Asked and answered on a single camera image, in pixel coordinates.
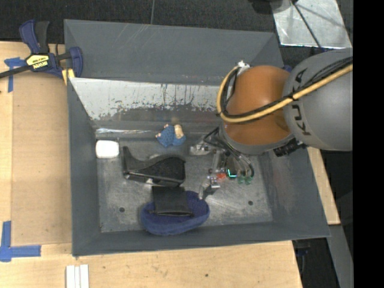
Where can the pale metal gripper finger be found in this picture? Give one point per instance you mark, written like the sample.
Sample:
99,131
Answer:
204,189
215,183

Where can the dark blue cloth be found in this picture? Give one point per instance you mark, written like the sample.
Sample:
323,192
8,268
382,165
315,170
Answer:
177,225

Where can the black wedge-shaped object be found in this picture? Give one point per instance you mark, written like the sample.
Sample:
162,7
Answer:
163,168

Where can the blue toy figure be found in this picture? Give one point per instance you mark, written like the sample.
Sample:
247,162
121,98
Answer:
169,135

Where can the white sponge block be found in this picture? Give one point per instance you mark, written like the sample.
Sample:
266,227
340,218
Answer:
107,149

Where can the grey metal bin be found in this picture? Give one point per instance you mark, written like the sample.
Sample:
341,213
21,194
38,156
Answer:
168,52

